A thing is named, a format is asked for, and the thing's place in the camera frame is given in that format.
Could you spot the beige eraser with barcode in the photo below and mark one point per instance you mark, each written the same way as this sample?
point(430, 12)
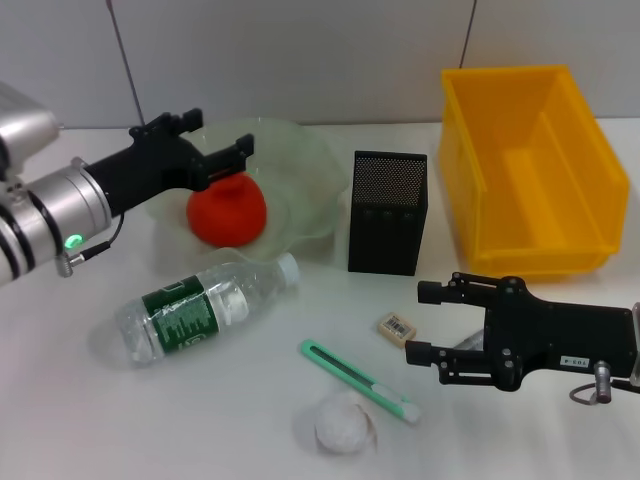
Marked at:
point(396, 328)

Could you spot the green utility knife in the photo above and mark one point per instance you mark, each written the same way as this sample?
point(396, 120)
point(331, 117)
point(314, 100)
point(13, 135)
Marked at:
point(350, 375)

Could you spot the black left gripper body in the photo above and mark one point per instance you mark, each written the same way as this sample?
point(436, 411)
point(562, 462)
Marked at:
point(145, 170)

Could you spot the red-orange toy orange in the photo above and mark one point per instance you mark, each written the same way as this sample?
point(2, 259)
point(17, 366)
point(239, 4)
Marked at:
point(227, 212)

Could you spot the black mesh pen holder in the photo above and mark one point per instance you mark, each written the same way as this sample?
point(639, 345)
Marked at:
point(387, 220)

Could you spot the white paper ball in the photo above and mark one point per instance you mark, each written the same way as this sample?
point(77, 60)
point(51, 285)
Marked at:
point(342, 425)

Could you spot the yellow plastic bin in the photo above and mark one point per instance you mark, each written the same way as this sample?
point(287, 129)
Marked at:
point(545, 200)

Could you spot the pale green glass fruit plate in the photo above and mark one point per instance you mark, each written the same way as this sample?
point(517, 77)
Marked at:
point(300, 175)

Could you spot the clear green-label water bottle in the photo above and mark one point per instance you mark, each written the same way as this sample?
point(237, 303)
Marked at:
point(185, 315)

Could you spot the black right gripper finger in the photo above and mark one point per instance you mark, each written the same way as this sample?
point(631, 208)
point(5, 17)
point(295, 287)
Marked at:
point(460, 365)
point(465, 290)

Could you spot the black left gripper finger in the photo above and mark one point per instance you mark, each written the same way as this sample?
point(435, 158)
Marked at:
point(225, 157)
point(175, 122)

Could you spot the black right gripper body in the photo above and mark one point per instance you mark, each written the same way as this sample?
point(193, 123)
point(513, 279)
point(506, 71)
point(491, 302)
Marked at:
point(560, 340)

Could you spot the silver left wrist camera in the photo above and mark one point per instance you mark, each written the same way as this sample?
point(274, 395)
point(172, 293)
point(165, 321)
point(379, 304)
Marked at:
point(22, 125)

